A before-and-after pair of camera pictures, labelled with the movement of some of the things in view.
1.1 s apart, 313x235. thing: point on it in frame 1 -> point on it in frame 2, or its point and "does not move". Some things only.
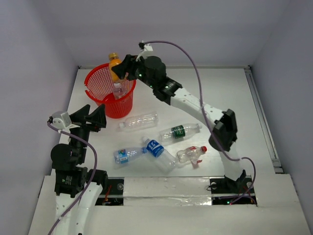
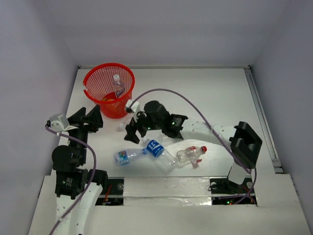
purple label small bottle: [119, 90] does not move
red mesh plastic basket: [99, 86] does not move
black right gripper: [129, 63] -> [131, 129]
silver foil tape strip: [190, 191] does not move
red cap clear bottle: [191, 153] does not move
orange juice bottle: [115, 60] -> [106, 99]
